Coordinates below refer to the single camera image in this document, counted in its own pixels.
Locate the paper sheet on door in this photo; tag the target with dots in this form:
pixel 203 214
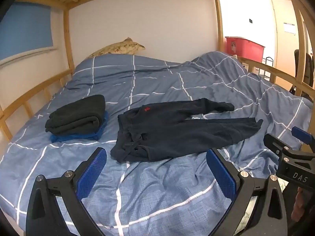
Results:
pixel 288 27

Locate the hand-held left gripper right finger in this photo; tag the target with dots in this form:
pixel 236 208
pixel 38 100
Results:
pixel 221 172

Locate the person's right hand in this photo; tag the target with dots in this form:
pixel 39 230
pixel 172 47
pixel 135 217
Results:
pixel 299 201

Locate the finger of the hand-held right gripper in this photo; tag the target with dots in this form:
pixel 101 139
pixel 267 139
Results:
pixel 278 142
pixel 302 134

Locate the blue checked duvet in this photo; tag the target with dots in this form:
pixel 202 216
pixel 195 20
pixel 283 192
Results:
pixel 152 78

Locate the wooden bunk bed frame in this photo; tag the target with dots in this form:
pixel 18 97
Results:
pixel 66 29

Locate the beige patterned pillow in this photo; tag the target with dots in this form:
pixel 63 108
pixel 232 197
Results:
pixel 115 49

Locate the blue window blind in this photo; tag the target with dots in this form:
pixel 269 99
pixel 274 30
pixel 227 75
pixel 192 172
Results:
pixel 27 29

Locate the black office chair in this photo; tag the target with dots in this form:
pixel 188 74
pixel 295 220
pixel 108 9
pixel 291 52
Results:
pixel 308 71

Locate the folded black garment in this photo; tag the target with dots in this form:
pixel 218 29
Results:
pixel 76 115

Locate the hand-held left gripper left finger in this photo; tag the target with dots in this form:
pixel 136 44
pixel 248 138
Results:
pixel 92 170

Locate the folded blue garment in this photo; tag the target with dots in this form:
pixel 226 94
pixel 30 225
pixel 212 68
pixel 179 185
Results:
pixel 81 135

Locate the beige door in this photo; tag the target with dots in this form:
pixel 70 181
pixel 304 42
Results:
pixel 283 51

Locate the red storage bin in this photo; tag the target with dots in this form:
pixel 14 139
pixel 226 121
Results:
pixel 243 48

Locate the black metal rack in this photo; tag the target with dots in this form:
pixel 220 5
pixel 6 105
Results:
pixel 268 65

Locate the navy blue pants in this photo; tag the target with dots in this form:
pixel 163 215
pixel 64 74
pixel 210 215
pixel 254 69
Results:
pixel 172 132

